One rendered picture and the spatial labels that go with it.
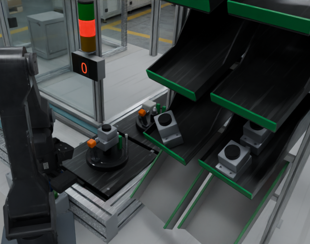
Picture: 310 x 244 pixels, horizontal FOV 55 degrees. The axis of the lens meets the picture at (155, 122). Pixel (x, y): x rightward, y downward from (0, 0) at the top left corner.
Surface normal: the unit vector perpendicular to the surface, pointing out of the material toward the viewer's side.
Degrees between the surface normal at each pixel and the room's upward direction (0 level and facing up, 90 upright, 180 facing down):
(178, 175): 45
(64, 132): 0
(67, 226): 0
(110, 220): 90
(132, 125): 0
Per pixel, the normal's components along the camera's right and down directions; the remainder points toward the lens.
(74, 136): 0.06, -0.83
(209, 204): -0.47, -0.35
